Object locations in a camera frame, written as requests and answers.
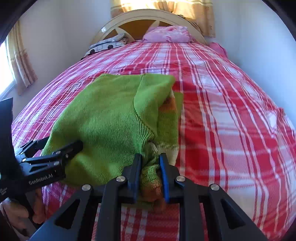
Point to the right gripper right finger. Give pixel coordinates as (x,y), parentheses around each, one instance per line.
(206,213)

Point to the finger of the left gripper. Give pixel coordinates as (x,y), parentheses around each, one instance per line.
(29,149)
(62,156)

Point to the green orange striped knit sweater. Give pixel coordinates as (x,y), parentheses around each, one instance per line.
(116,117)

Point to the person's left hand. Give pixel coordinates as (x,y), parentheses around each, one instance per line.
(15,213)

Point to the red white plaid bedspread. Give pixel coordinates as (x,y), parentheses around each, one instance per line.
(230,132)

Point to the side window curtain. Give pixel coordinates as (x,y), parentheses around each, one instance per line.
(22,70)

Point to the grey car print pillow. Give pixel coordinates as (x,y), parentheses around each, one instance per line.
(108,44)

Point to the cream wooden headboard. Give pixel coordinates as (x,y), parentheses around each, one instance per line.
(136,23)

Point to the pink cloth beside bed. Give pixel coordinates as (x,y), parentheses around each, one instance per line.
(218,49)

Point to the pink floral pillow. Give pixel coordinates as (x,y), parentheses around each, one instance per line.
(170,34)

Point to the yellow window curtain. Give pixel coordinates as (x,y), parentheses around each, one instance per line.
(198,12)

